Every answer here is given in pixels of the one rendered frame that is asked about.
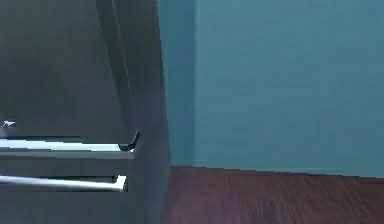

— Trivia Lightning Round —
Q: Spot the dark grey fridge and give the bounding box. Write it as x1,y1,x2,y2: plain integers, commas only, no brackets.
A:
0,0,172,224

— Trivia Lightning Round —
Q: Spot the silver fridge handle bar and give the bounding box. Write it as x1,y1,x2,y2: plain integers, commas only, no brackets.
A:
0,174,128,193
0,130,141,154

